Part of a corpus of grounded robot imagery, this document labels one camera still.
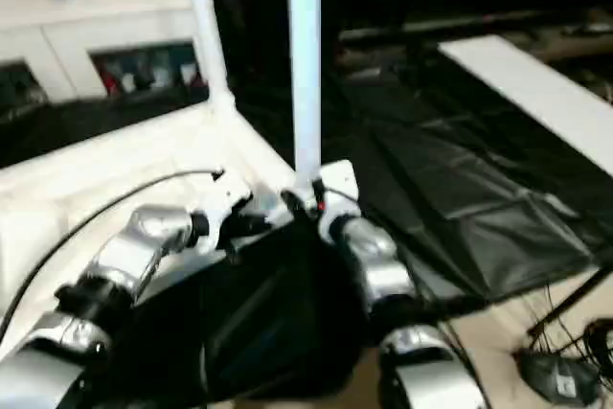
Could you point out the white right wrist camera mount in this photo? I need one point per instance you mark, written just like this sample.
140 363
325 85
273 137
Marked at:
337 189

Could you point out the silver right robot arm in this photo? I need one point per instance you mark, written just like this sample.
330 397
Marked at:
378 265

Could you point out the black floor box with label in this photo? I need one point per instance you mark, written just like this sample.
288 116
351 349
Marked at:
557 375

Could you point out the white plastic table leg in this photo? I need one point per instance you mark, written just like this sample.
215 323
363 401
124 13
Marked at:
305 55
206 26

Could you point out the black work surface mat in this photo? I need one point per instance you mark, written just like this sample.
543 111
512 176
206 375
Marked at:
450 179

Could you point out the white plastic table top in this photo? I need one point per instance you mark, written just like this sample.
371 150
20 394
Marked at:
96 170

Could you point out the white glass-door cabinet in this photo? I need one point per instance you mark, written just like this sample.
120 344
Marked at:
96 16

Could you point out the black slanted stand bar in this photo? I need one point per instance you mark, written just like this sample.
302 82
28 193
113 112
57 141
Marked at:
575 299

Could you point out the white flat side panel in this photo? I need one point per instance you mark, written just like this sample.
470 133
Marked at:
536 93

